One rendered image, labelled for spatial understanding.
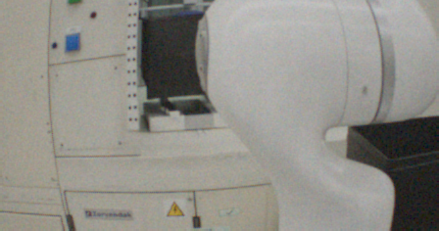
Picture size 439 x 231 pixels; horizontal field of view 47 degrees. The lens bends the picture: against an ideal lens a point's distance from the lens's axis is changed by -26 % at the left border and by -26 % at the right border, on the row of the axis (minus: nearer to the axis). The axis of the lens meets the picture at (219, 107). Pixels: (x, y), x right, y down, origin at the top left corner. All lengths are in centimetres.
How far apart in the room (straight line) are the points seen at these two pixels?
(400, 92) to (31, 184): 92
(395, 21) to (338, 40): 7
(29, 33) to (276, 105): 80
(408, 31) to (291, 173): 16
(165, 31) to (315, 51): 94
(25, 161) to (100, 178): 19
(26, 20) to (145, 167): 42
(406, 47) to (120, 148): 83
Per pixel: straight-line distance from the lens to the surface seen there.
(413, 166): 91
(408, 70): 47
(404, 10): 49
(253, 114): 45
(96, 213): 124
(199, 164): 122
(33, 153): 121
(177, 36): 137
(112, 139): 120
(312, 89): 45
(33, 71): 118
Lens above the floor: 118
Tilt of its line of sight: 11 degrees down
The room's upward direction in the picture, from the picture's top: 2 degrees counter-clockwise
